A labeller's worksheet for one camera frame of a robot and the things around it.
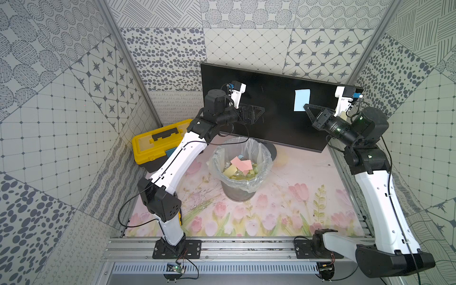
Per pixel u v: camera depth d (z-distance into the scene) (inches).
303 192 36.2
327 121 20.4
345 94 19.9
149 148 34.7
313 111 22.2
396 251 14.3
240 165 31.5
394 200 15.7
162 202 16.7
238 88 23.4
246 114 23.7
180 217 32.2
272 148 41.9
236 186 27.0
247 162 32.1
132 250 29.5
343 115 20.5
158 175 17.8
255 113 23.7
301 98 24.0
